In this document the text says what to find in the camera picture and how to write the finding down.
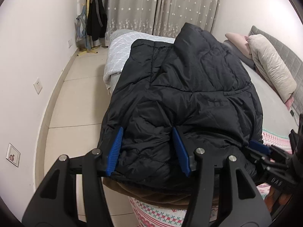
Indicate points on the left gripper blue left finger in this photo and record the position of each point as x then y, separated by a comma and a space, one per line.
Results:
114, 150

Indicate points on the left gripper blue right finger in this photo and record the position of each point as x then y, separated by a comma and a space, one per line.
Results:
181, 152

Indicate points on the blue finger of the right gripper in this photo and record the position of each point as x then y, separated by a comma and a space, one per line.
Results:
263, 149

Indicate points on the black quilted puffer jacket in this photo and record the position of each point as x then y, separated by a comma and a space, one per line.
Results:
195, 83

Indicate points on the black hanging clothes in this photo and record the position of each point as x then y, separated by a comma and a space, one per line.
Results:
97, 19

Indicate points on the person's right hand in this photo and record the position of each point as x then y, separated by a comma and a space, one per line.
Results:
275, 196

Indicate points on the folded brown coat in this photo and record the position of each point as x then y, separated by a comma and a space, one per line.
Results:
163, 200

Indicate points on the pink cloth under quilt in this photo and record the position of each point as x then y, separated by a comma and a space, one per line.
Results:
289, 103

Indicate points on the beige folded quilt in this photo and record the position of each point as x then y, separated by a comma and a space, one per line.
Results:
271, 66

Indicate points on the grey padded headboard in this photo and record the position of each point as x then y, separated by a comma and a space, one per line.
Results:
292, 61

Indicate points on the light blue checked blanket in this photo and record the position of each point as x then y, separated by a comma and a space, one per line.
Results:
119, 51

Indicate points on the pink pillow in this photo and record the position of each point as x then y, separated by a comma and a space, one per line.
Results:
240, 42

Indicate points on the grey star patterned curtain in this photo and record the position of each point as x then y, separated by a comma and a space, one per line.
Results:
159, 17

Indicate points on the yellow coat rack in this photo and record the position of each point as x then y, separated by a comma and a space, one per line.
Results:
81, 32

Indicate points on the white wall socket near floor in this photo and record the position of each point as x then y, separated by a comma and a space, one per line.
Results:
13, 155

